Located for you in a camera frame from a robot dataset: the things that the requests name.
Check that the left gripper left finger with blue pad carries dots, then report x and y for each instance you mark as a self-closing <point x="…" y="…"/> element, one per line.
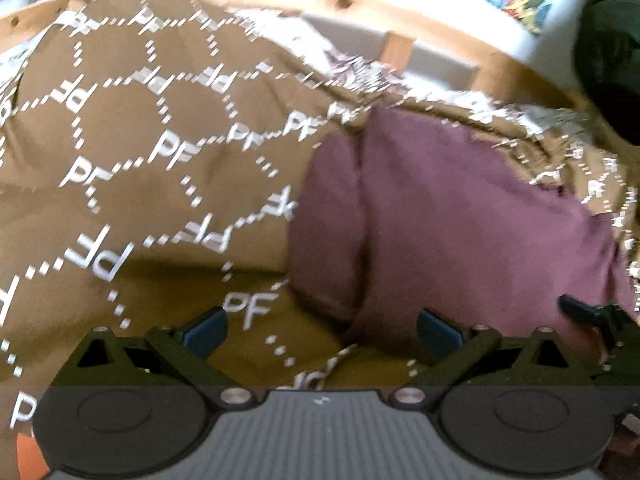
<point x="186" y="348"/>

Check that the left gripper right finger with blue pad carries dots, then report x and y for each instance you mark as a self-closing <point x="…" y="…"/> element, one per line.
<point x="457" y="351"/>

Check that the maroon long sleeve shirt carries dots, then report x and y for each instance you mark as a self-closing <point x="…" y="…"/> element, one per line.
<point x="414" y="215"/>

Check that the brown PF patterned blanket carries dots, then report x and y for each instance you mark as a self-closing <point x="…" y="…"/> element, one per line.
<point x="152" y="157"/>

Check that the white floral bed sheet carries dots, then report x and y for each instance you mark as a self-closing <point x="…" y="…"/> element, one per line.
<point x="21" y="31"/>

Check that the black puffy jacket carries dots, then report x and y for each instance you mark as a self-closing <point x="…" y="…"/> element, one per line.
<point x="606" y="62"/>

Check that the wooden bed rail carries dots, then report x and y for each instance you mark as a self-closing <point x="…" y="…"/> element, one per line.
<point x="408" y="30"/>

